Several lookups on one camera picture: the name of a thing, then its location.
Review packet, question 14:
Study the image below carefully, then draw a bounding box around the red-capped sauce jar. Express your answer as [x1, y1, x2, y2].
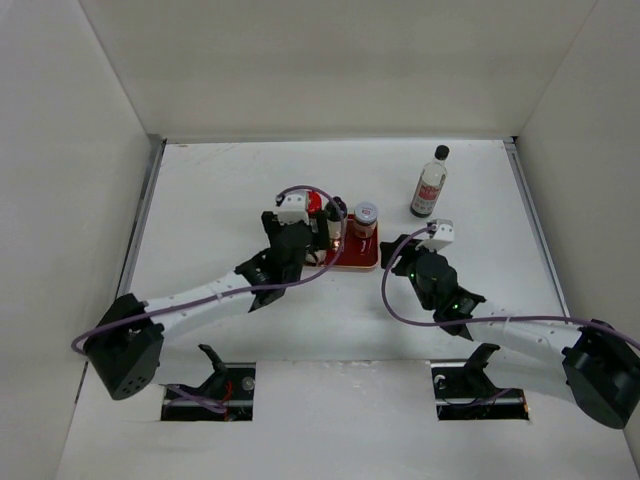
[306, 190, 323, 215]

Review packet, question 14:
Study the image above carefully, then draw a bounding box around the tall clear vinegar bottle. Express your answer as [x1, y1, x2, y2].
[410, 145, 450, 218]

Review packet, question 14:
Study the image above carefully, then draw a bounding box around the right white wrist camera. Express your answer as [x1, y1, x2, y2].
[421, 219, 455, 252]

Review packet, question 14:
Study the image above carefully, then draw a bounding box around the small pink-lidded spice jar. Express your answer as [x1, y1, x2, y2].
[353, 201, 378, 239]

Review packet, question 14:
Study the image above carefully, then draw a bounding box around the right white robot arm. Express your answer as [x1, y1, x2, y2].
[380, 234, 639, 430]

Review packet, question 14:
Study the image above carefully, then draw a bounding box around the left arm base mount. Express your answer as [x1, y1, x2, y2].
[160, 344, 257, 422]

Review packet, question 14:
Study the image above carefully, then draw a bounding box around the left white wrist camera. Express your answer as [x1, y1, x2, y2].
[274, 192, 309, 226]

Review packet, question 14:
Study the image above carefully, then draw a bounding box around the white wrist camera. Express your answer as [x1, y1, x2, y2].
[421, 219, 455, 252]
[274, 192, 309, 226]

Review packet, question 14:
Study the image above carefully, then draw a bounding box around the black-capped white bottle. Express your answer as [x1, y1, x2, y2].
[324, 196, 348, 249]

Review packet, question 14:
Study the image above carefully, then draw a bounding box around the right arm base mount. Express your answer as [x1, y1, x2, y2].
[430, 344, 529, 421]

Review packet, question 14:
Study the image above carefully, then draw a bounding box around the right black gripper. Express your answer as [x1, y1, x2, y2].
[380, 234, 442, 311]

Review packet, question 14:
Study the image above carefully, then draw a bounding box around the red rectangular tray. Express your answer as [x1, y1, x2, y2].
[304, 214, 380, 271]

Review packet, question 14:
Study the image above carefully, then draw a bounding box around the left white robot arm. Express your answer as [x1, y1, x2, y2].
[81, 211, 329, 400]

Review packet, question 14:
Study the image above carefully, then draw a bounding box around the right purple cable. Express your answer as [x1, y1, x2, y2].
[380, 224, 640, 407]

